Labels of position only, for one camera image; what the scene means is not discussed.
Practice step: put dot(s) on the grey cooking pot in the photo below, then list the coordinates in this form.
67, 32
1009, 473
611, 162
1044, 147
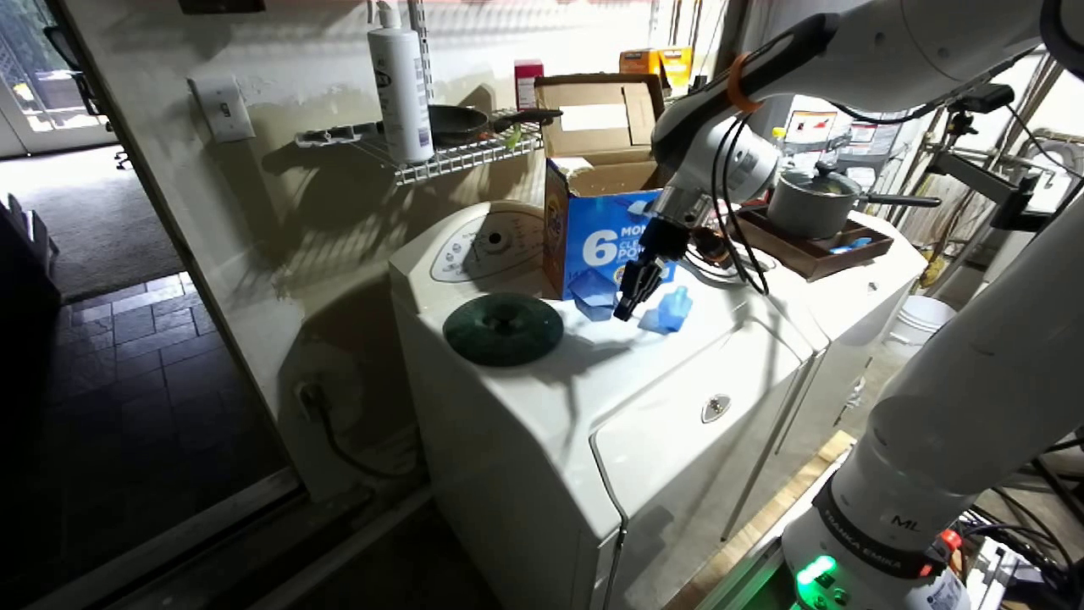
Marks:
809, 204

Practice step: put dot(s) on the wooden platform board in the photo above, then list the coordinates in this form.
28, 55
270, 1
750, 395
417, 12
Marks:
767, 515

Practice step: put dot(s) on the tall white bottle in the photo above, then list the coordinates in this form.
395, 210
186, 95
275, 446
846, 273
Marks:
403, 91

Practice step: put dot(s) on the brown cardboard box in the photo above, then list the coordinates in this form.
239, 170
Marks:
461, 165

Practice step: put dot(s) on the green robot base block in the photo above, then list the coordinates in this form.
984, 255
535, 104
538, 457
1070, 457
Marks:
817, 580

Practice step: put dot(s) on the blue plastic scoop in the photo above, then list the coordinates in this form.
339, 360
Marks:
672, 311

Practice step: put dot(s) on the white light switch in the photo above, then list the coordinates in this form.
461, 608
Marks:
223, 110

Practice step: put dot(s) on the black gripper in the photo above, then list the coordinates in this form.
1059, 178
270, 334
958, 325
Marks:
668, 239

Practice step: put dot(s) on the white dryer machine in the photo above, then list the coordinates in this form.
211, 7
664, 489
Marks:
858, 294

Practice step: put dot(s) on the pink box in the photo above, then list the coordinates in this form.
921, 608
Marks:
528, 86

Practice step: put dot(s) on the dark wooden tray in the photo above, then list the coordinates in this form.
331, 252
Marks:
817, 255

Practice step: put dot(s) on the yellow box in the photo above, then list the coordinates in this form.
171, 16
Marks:
657, 68

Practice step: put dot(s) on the blue detergent cardboard box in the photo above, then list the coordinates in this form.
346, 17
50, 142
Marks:
589, 243

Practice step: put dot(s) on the black frying pan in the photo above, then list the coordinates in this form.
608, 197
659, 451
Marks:
461, 123

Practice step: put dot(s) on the black camera stand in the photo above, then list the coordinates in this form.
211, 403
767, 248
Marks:
993, 188

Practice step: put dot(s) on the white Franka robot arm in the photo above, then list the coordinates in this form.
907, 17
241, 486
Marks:
970, 376

